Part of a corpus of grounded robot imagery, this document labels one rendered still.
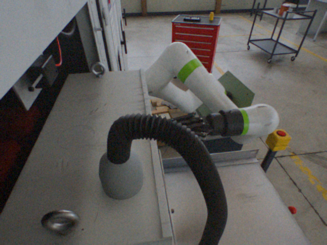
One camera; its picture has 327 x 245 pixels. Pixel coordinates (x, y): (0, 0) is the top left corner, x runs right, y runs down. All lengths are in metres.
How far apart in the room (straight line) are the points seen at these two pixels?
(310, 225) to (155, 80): 1.74
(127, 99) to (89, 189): 0.25
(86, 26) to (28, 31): 0.42
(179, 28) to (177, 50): 2.44
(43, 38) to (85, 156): 0.19
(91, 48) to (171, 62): 0.35
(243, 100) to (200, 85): 0.54
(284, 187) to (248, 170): 1.20
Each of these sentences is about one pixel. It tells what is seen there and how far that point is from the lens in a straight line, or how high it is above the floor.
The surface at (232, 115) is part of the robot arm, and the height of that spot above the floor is 1.27.
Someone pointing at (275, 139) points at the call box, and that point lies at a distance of 1.27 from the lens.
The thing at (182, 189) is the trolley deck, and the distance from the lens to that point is 0.95.
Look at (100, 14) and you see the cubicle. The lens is 0.75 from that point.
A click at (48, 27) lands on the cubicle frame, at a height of 1.59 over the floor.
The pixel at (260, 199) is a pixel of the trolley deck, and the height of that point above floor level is 0.85.
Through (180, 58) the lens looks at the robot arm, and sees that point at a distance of 0.87.
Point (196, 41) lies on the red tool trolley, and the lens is 3.32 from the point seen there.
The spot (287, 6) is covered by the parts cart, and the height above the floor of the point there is 0.96.
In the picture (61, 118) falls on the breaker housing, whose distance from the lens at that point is 0.48.
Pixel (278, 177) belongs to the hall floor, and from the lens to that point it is 2.31.
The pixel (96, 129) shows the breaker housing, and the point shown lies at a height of 1.39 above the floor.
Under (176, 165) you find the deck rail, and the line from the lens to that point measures 1.01.
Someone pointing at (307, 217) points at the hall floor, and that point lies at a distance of 2.18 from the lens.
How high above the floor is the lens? 1.65
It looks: 40 degrees down
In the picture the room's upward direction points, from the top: straight up
